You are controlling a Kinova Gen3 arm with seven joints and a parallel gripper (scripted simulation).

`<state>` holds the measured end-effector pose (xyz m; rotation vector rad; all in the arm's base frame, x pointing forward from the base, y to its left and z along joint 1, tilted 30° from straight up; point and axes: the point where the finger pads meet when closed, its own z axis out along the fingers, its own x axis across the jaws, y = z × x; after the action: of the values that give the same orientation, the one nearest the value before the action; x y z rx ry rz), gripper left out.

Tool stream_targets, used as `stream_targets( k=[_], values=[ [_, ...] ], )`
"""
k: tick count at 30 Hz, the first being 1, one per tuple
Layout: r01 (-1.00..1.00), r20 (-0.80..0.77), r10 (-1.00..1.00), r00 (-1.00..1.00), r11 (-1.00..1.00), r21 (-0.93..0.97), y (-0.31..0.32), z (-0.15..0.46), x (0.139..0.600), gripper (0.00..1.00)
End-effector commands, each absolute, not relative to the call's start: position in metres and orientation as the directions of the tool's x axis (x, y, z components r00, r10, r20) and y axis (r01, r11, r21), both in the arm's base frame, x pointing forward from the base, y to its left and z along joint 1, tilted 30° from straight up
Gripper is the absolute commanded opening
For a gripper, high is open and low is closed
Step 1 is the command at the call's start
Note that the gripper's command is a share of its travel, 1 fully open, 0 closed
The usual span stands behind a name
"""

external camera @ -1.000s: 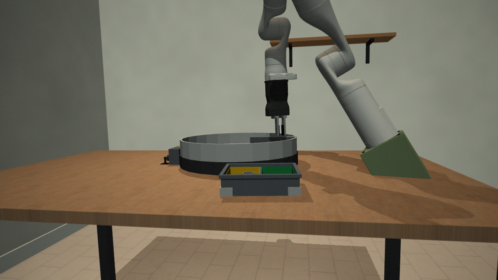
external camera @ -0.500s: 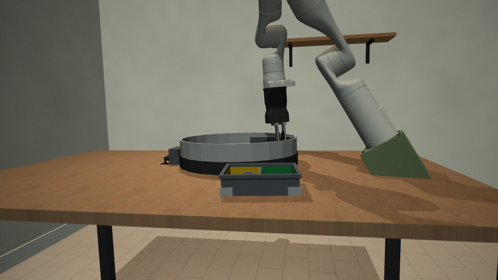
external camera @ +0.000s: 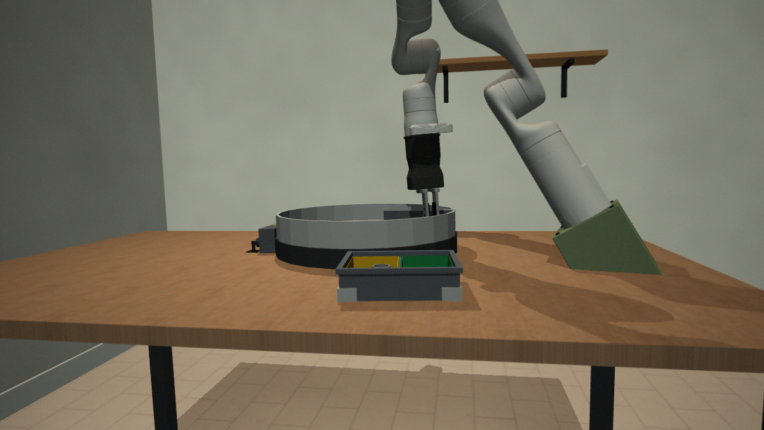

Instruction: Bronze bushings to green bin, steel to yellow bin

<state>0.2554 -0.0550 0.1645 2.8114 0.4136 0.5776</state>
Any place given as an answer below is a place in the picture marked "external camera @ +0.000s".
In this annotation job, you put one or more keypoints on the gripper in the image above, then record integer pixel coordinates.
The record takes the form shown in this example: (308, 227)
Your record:
(423, 155)

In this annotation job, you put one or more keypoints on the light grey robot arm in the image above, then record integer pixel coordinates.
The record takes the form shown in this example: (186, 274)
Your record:
(569, 186)

